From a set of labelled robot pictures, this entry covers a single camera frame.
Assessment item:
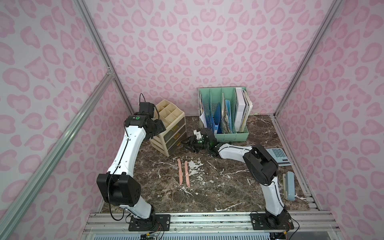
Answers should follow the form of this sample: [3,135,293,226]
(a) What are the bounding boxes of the pink knife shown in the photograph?
[177,159,183,186]
[184,161,191,188]

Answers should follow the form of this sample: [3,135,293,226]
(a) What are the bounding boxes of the beige desktop drawer organizer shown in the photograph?
[150,100,187,157]

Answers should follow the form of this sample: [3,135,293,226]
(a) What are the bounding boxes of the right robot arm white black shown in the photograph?
[182,128,284,228]

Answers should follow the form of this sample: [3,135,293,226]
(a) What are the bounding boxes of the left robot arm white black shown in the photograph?
[97,102,166,225]

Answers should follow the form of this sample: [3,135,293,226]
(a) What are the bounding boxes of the papers in rack left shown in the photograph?
[199,94,207,128]

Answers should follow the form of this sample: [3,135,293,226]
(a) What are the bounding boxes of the green file organizer rack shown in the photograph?
[198,87,253,142]

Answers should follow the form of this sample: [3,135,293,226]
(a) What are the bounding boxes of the blue folder in rack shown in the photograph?
[225,99,233,133]

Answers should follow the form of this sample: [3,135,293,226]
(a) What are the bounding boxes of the white book in rack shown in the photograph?
[235,88,246,133]

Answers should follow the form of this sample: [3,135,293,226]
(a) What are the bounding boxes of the grey blue calculator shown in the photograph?
[266,148,293,167]

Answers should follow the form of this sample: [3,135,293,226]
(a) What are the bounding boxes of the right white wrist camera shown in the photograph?
[193,130,203,141]

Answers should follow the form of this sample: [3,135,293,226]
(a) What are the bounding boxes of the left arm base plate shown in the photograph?
[128,214,171,232]

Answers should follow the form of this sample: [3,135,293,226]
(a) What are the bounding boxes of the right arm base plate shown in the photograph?
[250,212,295,232]

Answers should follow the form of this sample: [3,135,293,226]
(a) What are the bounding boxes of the aluminium front rail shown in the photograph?
[81,211,343,240]

